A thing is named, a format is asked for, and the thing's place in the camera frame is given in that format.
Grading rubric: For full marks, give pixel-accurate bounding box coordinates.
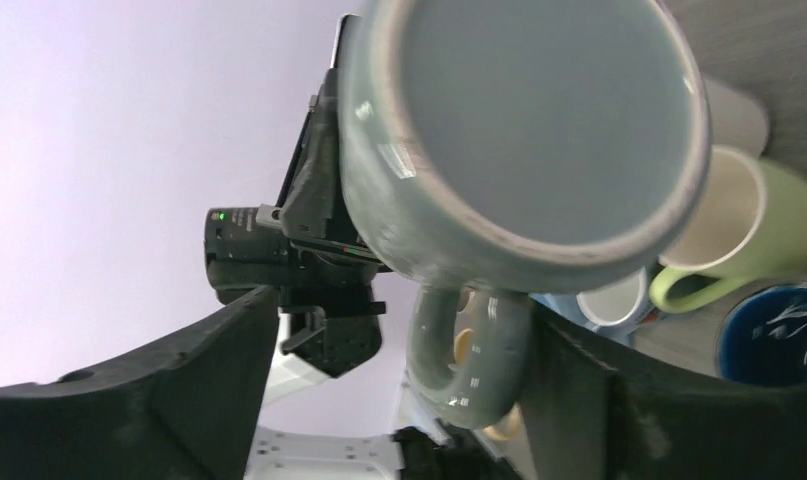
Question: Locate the grey patterned mug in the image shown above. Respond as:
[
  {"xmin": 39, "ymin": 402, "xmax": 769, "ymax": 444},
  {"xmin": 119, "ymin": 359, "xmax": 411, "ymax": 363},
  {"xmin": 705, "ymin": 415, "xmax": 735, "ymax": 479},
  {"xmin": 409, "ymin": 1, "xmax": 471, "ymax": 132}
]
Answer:
[{"xmin": 339, "ymin": 1, "xmax": 711, "ymax": 428}]

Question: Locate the light green mug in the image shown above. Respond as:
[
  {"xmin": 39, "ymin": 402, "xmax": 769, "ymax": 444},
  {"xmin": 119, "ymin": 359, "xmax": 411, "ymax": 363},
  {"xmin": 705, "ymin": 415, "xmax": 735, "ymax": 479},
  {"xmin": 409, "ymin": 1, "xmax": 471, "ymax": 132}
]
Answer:
[{"xmin": 649, "ymin": 145, "xmax": 807, "ymax": 313}]

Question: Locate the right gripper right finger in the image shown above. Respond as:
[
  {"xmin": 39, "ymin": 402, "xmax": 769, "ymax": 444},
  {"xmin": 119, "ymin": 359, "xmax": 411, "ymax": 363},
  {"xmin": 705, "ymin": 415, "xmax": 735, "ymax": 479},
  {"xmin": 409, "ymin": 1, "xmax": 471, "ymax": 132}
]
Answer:
[{"xmin": 520, "ymin": 305, "xmax": 807, "ymax": 480}]

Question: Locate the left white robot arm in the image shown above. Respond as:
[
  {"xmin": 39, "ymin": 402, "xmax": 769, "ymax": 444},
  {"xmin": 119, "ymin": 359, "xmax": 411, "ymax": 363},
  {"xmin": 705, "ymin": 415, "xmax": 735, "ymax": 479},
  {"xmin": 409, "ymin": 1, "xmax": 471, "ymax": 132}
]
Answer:
[{"xmin": 186, "ymin": 1, "xmax": 415, "ymax": 437}]

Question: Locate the small grey blue mug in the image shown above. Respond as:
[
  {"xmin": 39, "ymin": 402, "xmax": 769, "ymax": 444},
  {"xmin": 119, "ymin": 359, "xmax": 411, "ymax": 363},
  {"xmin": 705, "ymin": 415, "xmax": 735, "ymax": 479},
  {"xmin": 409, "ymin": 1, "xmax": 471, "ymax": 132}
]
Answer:
[{"xmin": 576, "ymin": 268, "xmax": 655, "ymax": 330}]

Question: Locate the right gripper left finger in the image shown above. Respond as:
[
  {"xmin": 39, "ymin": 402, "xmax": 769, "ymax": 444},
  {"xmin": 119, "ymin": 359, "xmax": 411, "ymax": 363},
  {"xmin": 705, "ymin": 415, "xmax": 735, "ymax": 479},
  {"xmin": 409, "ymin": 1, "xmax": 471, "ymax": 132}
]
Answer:
[{"xmin": 0, "ymin": 287, "xmax": 279, "ymax": 479}]

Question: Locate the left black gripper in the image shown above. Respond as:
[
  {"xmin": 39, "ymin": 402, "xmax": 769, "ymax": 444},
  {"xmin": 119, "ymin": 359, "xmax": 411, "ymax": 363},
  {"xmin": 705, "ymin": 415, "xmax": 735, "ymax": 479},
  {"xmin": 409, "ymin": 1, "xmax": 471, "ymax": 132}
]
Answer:
[{"xmin": 204, "ymin": 13, "xmax": 386, "ymax": 378}]

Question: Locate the navy blue mug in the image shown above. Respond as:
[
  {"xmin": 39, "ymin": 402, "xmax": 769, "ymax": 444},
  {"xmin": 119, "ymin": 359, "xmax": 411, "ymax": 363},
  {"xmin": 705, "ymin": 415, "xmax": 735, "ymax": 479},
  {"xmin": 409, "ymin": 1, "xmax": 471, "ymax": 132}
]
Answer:
[{"xmin": 715, "ymin": 282, "xmax": 807, "ymax": 387}]

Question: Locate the white fluted bowl cup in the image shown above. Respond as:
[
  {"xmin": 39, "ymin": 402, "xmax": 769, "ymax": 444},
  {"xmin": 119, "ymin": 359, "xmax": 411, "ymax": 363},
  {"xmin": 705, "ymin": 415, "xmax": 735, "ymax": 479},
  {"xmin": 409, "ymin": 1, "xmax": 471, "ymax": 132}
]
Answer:
[{"xmin": 703, "ymin": 76, "xmax": 770, "ymax": 157}]

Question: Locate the light blue mug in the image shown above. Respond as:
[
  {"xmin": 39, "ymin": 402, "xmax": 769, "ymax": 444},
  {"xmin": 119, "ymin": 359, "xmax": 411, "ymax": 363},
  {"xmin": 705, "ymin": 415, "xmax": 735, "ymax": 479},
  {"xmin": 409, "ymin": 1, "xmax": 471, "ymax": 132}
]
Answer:
[{"xmin": 530, "ymin": 294, "xmax": 636, "ymax": 348}]

